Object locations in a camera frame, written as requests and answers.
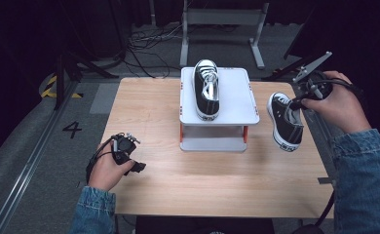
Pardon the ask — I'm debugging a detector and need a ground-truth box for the grey metal stand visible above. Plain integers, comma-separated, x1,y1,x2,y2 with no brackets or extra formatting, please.
179,0,271,70

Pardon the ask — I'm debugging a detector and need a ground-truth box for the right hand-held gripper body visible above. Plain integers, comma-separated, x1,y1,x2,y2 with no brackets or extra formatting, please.
292,51,334,100

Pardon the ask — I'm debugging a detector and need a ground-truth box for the tangle of floor cables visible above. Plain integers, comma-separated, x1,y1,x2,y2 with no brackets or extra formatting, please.
125,22,186,79

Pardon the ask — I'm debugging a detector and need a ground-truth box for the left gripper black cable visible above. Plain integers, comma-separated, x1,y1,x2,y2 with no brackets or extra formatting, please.
85,136,118,185

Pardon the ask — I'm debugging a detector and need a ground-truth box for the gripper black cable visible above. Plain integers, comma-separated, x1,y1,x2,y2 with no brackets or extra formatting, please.
85,136,118,185
308,77,369,105

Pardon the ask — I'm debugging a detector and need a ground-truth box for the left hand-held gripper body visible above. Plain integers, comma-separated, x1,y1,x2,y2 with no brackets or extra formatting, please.
111,132,141,166

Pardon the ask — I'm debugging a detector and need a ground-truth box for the white shoe rack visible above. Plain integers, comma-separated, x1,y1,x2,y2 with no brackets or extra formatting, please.
178,66,261,153

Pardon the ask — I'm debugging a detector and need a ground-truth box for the black hanging cable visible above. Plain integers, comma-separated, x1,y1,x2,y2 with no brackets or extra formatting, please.
290,189,337,234

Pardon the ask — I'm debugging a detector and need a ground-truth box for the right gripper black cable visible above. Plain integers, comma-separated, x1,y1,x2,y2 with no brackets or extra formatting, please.
308,77,369,105

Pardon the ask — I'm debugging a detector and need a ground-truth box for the black tripod stand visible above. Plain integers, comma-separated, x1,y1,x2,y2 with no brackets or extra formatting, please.
261,48,326,114
53,48,120,111

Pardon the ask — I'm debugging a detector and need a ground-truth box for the person's left hand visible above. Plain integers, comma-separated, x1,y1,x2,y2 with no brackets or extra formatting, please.
87,138,135,192

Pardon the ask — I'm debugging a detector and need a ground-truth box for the black canvas sneaker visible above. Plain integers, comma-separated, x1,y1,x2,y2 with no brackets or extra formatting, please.
266,92,305,153
192,58,221,123

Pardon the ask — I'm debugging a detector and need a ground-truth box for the person's right hand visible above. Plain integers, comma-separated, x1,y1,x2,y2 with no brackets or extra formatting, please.
301,70,373,135

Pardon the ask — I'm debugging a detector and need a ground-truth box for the yellow black floor tape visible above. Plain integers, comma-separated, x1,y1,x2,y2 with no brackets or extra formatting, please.
40,74,84,99

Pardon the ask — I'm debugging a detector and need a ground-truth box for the metal floor rail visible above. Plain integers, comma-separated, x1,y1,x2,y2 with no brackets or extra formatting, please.
0,81,79,234

